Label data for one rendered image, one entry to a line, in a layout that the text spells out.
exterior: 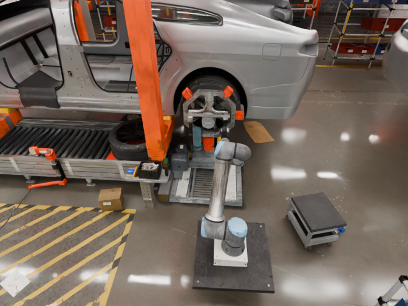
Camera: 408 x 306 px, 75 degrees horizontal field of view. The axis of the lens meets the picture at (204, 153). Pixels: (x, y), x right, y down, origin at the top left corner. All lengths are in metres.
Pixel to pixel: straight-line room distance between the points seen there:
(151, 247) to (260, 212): 1.17
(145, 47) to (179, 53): 0.59
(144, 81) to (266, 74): 1.19
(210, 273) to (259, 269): 0.38
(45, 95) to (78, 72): 0.53
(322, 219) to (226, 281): 1.03
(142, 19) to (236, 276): 2.01
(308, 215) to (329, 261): 0.47
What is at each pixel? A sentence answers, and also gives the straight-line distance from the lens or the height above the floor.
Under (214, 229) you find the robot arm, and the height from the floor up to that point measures 0.63.
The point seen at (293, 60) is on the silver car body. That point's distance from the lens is 2.80.
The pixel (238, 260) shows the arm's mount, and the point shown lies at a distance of 2.21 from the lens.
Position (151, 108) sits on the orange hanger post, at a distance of 2.44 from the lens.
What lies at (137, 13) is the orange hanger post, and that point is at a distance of 2.19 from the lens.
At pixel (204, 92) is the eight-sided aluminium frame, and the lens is 2.70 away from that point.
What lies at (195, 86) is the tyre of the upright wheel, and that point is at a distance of 2.78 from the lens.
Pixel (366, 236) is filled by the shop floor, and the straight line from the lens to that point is 3.19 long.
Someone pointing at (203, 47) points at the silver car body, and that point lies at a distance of 2.70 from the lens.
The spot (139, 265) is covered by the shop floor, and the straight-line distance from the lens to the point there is 2.67.
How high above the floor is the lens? 2.29
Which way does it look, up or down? 38 degrees down
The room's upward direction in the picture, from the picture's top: straight up
